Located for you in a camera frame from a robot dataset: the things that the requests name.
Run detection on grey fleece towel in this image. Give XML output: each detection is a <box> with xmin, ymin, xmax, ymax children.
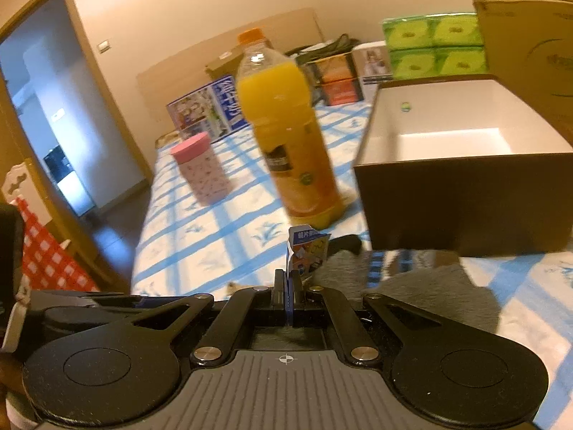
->
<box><xmin>303</xmin><ymin>250</ymin><xmax>501</xmax><ymax>333</ymax></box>

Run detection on blue white sachet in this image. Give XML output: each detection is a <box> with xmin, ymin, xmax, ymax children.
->
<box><xmin>288</xmin><ymin>224</ymin><xmax>330</xmax><ymax>285</ymax></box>

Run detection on red checked cloth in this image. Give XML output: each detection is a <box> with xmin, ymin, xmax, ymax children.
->
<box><xmin>13</xmin><ymin>197</ymin><xmax>99</xmax><ymax>292</ymax></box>

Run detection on pink lidded cup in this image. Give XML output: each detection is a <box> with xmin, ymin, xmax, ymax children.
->
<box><xmin>170</xmin><ymin>132</ymin><xmax>231</xmax><ymax>206</ymax></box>

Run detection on dark brown storage box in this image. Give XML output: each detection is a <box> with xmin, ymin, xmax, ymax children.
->
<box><xmin>353</xmin><ymin>75</ymin><xmax>572</xmax><ymax>256</ymax></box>

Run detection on blue milk carton box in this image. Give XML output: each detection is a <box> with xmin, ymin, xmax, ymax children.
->
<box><xmin>166</xmin><ymin>75</ymin><xmax>248</xmax><ymax>143</ymax></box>

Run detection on wooden headboard panel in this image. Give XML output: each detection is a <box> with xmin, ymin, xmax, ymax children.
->
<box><xmin>137</xmin><ymin>8</ymin><xmax>324</xmax><ymax>123</ymax></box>

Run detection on orange juice bottle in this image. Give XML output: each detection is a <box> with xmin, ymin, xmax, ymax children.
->
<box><xmin>236</xmin><ymin>28</ymin><xmax>345</xmax><ymax>229</ymax></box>

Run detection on orange snack boxes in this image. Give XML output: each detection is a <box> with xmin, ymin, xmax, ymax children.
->
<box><xmin>308</xmin><ymin>52</ymin><xmax>363</xmax><ymax>106</ymax></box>

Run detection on small brown cardboard box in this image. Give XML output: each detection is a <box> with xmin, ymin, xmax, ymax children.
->
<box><xmin>205</xmin><ymin>46</ymin><xmax>244</xmax><ymax>81</ymax></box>

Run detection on white appliance box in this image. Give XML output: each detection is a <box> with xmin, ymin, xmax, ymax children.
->
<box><xmin>351</xmin><ymin>41</ymin><xmax>393</xmax><ymax>103</ymax></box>

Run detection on green tissue pack stack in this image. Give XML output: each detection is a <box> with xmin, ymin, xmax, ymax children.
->
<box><xmin>382</xmin><ymin>13</ymin><xmax>488</xmax><ymax>80</ymax></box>

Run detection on large cardboard box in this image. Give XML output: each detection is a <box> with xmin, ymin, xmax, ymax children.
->
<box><xmin>473</xmin><ymin>0</ymin><xmax>573</xmax><ymax>142</ymax></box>

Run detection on dark bag with cords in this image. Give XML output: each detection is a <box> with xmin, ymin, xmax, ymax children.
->
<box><xmin>285</xmin><ymin>33</ymin><xmax>360</xmax><ymax>66</ymax></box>

